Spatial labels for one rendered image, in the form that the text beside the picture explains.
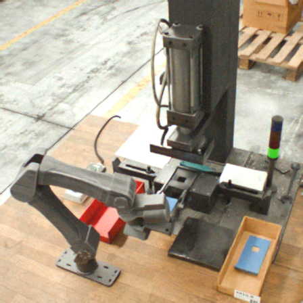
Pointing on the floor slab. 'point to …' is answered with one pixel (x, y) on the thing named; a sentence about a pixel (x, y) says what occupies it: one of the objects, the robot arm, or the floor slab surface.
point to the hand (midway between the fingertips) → (147, 226)
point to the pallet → (264, 41)
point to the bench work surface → (122, 247)
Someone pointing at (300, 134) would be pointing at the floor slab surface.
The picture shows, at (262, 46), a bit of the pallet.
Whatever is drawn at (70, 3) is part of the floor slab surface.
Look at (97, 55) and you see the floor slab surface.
